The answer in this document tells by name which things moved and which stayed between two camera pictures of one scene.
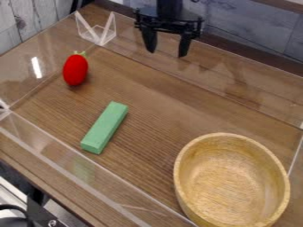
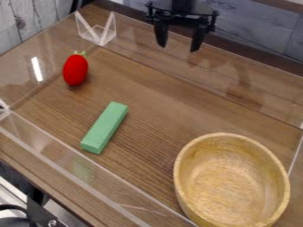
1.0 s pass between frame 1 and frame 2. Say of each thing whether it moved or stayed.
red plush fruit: stayed
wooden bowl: stayed
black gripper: moved
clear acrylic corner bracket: stayed
